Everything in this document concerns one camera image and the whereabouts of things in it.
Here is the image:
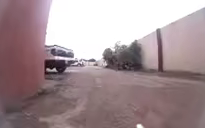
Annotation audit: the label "dark green bushes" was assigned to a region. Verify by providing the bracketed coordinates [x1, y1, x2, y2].
[102, 40, 143, 71]

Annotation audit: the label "white car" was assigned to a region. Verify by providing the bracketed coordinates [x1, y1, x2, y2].
[71, 59, 86, 67]

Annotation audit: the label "brown dirt road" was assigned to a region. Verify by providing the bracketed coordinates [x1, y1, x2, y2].
[3, 65, 205, 128]

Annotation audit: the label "white van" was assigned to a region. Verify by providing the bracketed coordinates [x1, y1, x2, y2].
[44, 44, 76, 75]

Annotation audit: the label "robot's own part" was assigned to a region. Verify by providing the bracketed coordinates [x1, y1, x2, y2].
[135, 123, 146, 128]

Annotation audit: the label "reddish brown building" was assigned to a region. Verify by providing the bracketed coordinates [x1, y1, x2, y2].
[0, 0, 53, 113]

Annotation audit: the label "pale wall with brown pillars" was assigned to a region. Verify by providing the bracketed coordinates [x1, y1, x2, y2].
[137, 2, 205, 76]

